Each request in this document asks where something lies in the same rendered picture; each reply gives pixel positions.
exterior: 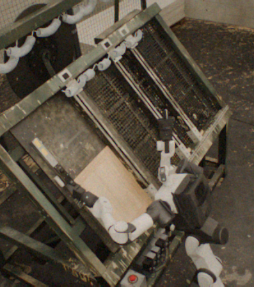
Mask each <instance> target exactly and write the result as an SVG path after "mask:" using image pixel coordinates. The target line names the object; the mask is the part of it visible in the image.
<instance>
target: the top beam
mask: <svg viewBox="0 0 254 287"><path fill-rule="evenodd" d="M160 11H161V8H160V7H159V5H158V4H157V3H156V2H154V3H153V4H152V5H150V6H149V7H148V8H147V9H145V10H144V11H142V12H141V13H140V14H137V15H136V16H135V17H133V18H132V19H131V20H130V21H128V22H127V23H126V24H124V25H123V26H122V27H121V28H123V27H124V26H125V27H126V28H127V31H128V32H130V31H131V30H132V29H134V28H135V27H136V26H137V25H139V24H140V25H141V26H142V25H144V24H145V23H147V22H148V21H149V20H150V19H152V18H153V17H154V16H155V15H157V14H158V13H159V12H160ZM141 26H140V27H141ZM121 28H119V29H121ZM119 29H118V30H119ZM118 30H116V31H115V32H114V33H112V34H111V35H109V36H108V37H106V38H105V39H107V38H108V39H109V41H110V42H111V43H112V44H114V43H115V42H117V41H118V40H119V39H121V38H122V37H123V36H121V34H119V32H118ZM105 39H103V40H102V41H101V42H103V41H104V40H105ZM101 42H99V43H98V44H97V45H96V46H95V47H93V48H92V49H90V50H89V51H88V52H87V53H85V54H84V55H82V56H81V57H80V58H78V59H77V60H76V61H74V62H72V63H71V64H70V65H68V66H67V67H65V68H64V69H63V70H62V71H61V72H63V71H64V70H65V69H67V70H68V71H69V73H71V75H72V76H73V75H74V74H75V73H76V72H77V71H79V70H80V69H82V68H83V67H84V66H85V65H87V64H88V63H90V62H91V61H93V60H94V59H95V58H96V57H97V56H98V55H100V54H101V53H103V52H104V51H105V50H104V48H103V47H102V46H101V44H100V43H101ZM61 72H59V73H58V74H60V73H61ZM58 74H56V75H55V76H54V77H53V78H51V79H50V80H48V81H47V82H46V83H44V84H43V85H42V86H40V87H39V88H37V89H36V90H35V91H34V92H32V94H29V95H28V96H27V97H25V98H23V100H21V101H20V102H18V103H17V104H16V105H15V106H13V107H11V108H10V109H9V110H8V111H6V113H4V114H3V115H1V116H0V137H1V136H3V135H4V134H5V133H6V132H7V131H8V130H9V129H11V128H12V127H13V126H14V125H16V124H18V123H19V122H20V121H22V120H23V119H24V118H26V117H27V116H28V115H29V114H30V113H31V112H32V111H34V110H35V109H37V108H38V107H39V106H40V105H41V104H43V103H44V102H45V101H46V100H48V99H49V98H50V97H52V96H53V95H54V94H55V93H57V92H58V91H60V90H61V89H60V88H59V86H60V85H61V84H62V83H63V82H62V81H61V79H60V78H59V76H58ZM62 88H63V87H62Z"/></svg>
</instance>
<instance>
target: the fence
mask: <svg viewBox="0 0 254 287"><path fill-rule="evenodd" d="M35 140H38V142H39V143H40V144H41V146H40V147H39V148H38V147H37V146H36V144H35V143H34V141H35ZM30 145H31V146H32V148H34V150H35V151H36V152H37V154H39V155H40V156H41V158H42V159H43V160H44V161H45V162H46V164H48V166H49V167H50V168H51V170H52V171H53V172H54V173H55V174H56V175H57V176H58V177H59V178H60V180H61V181H62V182H63V184H64V186H67V183H66V182H65V181H64V180H63V178H62V177H61V176H60V174H59V173H58V172H57V170H56V169H55V168H54V167H55V166H56V165H57V164H58V162H57V161H56V159H55V158H54V157H53V156H52V154H50V153H49V151H48V150H47V149H46V148H45V147H44V146H43V145H42V143H41V142H40V141H39V139H38V138H35V139H34V140H33V141H32V142H30ZM43 148H44V149H45V150H46V151H47V152H48V154H47V155H44V154H43V153H42V151H41V150H42V149H43ZM83 208H84V209H85V210H86V211H87V212H88V214H89V215H90V216H91V217H92V218H93V219H94V220H95V222H96V223H97V224H98V226H99V227H100V228H101V229H102V230H103V231H104V232H105V234H106V235H107V236H108V238H109V239H110V240H111V241H112V242H113V243H114V244H115V245H116V246H117V247H118V248H122V246H123V245H118V244H116V243H115V242H114V241H113V239H112V237H111V236H110V234H109V233H108V232H107V230H106V228H105V225H104V223H103V221H102V219H101V218H98V217H95V216H94V215H93V208H89V207H87V206H85V205H84V206H83Z"/></svg>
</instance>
